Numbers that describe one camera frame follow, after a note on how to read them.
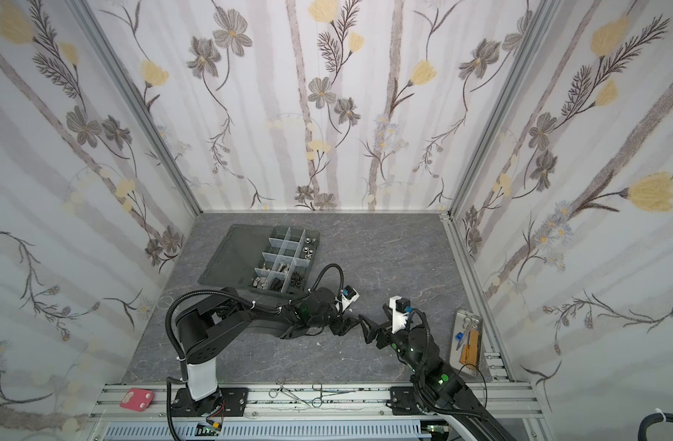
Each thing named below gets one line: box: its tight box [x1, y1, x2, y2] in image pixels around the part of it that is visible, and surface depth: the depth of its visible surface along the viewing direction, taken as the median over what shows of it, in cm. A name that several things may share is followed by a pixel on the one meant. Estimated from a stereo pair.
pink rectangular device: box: [119, 387, 155, 412], surface depth 75 cm
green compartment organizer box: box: [197, 224, 321, 296], surface depth 104 cm
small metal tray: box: [449, 308, 483, 377], surface depth 87 cm
